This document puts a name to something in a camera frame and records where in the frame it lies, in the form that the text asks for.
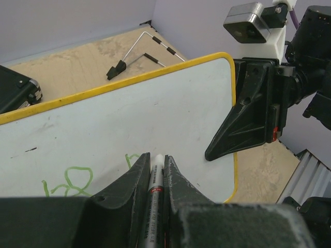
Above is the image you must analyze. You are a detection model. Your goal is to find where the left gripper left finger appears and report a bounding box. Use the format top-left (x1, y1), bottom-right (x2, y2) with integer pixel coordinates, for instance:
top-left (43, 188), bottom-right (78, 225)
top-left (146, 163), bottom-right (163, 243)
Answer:
top-left (1, 153), bottom-right (151, 247)

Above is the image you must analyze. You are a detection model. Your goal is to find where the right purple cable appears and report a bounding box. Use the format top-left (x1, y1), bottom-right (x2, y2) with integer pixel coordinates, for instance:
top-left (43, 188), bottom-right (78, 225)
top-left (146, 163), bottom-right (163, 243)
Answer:
top-left (288, 5), bottom-right (300, 28)

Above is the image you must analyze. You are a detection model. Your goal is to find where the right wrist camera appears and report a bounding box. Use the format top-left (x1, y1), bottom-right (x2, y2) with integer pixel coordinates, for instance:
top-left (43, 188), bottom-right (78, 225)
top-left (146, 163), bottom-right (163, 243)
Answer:
top-left (223, 1), bottom-right (296, 63)

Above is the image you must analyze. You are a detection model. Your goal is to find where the orange framed whiteboard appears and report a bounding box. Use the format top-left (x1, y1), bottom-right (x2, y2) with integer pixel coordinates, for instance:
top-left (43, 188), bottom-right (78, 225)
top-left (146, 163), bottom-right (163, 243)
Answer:
top-left (1, 52), bottom-right (238, 203)

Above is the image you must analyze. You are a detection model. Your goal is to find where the aluminium table frame rail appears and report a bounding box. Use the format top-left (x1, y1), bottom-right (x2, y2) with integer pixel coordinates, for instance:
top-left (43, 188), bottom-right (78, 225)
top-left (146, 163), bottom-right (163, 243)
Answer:
top-left (277, 149), bottom-right (330, 205)

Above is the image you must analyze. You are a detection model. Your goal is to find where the white marker pen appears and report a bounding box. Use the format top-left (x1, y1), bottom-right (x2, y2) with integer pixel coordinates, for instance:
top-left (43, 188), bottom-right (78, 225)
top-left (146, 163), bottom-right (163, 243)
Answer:
top-left (137, 154), bottom-right (164, 247)

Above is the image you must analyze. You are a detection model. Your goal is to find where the black whiteboard foot clip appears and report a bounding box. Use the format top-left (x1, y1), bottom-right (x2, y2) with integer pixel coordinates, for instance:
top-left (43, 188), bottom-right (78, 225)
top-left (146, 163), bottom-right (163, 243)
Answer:
top-left (106, 60), bottom-right (127, 81)

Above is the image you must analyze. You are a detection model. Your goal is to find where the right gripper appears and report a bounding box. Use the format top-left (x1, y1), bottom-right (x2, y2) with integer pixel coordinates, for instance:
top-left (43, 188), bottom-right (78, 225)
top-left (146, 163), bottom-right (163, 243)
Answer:
top-left (205, 58), bottom-right (296, 161)

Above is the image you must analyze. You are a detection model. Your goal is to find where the black hard case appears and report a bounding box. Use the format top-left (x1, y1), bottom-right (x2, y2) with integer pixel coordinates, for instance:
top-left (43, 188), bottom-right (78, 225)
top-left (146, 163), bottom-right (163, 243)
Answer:
top-left (1, 66), bottom-right (43, 114)

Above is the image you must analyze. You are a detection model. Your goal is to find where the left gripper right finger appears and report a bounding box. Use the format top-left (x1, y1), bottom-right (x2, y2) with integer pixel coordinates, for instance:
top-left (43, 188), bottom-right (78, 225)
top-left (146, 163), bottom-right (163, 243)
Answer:
top-left (164, 156), bottom-right (315, 247)

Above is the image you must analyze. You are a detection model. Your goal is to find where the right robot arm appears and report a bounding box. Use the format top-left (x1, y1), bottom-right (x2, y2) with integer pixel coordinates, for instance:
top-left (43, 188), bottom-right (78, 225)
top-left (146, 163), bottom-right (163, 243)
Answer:
top-left (205, 1), bottom-right (330, 161)

